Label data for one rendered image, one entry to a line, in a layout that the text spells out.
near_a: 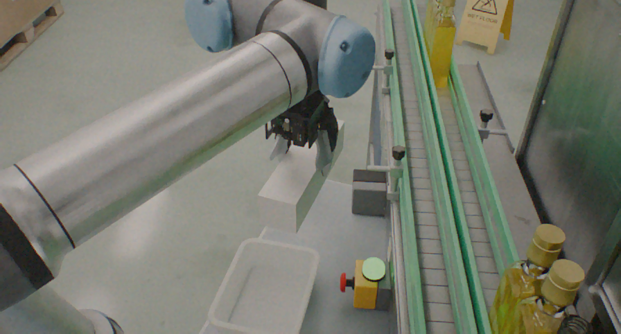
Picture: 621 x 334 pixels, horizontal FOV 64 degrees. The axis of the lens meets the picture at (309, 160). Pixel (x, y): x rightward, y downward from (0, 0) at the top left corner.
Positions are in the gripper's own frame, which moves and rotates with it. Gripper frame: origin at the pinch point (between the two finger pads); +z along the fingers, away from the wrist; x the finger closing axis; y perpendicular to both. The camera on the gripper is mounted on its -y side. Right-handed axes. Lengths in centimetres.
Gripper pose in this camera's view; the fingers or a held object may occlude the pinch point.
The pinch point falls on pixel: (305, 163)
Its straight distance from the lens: 83.6
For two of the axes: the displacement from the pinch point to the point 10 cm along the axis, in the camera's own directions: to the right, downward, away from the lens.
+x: 9.4, 2.1, -2.8
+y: -3.5, 5.7, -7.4
